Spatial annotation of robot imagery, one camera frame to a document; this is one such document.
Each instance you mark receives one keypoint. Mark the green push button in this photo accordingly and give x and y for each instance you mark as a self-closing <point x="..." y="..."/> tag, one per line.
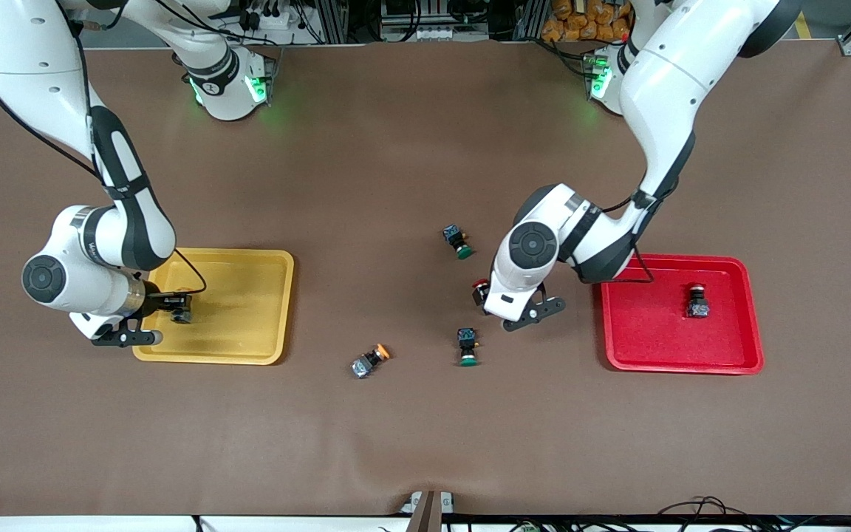
<point x="467" y="343"/>
<point x="457" y="240"/>

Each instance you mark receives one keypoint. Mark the grey table edge clamp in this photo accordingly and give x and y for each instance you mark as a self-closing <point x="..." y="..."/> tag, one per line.
<point x="425" y="510"/>

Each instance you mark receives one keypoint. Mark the red push button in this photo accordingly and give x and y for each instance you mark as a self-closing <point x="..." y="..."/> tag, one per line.
<point x="697" y="303"/>
<point x="480" y="290"/>

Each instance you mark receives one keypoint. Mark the white power strip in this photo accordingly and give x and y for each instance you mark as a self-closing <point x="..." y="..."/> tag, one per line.
<point x="436" y="33"/>

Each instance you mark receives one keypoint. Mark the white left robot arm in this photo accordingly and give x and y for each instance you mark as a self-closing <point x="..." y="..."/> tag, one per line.
<point x="662" y="81"/>

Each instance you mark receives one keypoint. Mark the red plastic tray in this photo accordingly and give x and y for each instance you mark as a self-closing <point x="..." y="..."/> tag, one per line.
<point x="662" y="332"/>

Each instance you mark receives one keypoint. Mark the orange bags pile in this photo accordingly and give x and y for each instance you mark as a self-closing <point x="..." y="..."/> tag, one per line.
<point x="580" y="21"/>

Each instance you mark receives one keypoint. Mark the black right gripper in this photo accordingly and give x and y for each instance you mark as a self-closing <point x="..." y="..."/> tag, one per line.
<point x="160" y="301"/>

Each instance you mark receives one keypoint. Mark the yellow push button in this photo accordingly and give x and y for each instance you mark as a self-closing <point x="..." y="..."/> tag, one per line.
<point x="182" y="316"/>
<point x="368" y="362"/>

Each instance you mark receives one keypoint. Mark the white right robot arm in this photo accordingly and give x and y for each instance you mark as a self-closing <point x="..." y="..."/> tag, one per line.
<point x="26" y="66"/>

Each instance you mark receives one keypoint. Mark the yellow plastic tray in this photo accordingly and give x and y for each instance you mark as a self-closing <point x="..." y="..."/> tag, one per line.
<point x="241" y="310"/>

